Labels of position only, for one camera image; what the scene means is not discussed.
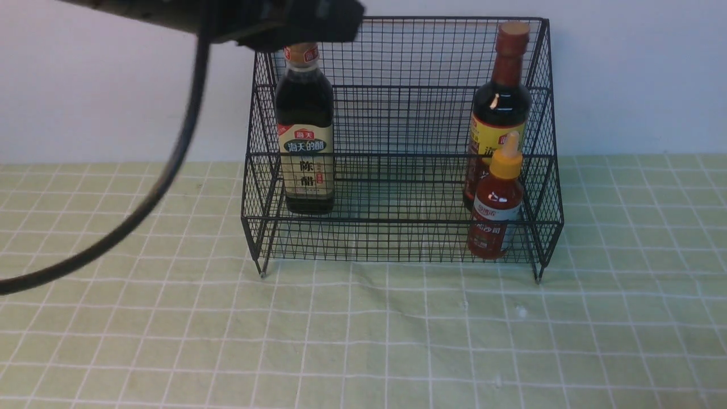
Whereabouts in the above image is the black wire mesh shelf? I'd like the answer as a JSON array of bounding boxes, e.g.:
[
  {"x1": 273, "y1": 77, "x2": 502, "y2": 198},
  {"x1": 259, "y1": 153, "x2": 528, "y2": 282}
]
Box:
[{"x1": 241, "y1": 16, "x2": 565, "y2": 282}]

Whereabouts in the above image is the small red sauce bottle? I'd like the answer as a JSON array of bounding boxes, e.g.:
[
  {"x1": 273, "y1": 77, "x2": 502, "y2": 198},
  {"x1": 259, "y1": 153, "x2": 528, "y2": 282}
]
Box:
[{"x1": 467, "y1": 131, "x2": 524, "y2": 260}]

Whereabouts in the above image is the green checkered tablecloth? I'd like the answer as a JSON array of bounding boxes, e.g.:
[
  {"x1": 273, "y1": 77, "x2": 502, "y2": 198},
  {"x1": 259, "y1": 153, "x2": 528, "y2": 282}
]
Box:
[{"x1": 1, "y1": 155, "x2": 726, "y2": 408}]

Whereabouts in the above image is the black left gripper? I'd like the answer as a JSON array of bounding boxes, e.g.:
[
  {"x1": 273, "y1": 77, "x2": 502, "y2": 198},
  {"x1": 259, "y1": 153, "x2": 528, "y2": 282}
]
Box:
[{"x1": 69, "y1": 1, "x2": 366, "y2": 53}]

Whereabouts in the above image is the black cable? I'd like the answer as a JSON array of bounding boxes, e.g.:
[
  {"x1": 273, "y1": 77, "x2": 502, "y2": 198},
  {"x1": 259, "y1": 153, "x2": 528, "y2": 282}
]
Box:
[{"x1": 0, "y1": 17, "x2": 212, "y2": 296}]

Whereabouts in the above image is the soy sauce bottle red cap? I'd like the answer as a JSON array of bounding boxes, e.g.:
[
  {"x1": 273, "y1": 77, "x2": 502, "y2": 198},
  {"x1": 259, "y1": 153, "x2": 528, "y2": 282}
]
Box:
[{"x1": 463, "y1": 20, "x2": 532, "y2": 210}]

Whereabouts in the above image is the dark vinegar bottle gold cap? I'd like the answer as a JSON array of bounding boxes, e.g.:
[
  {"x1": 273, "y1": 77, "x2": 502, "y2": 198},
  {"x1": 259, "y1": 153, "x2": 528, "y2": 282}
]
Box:
[{"x1": 274, "y1": 43, "x2": 335, "y2": 215}]

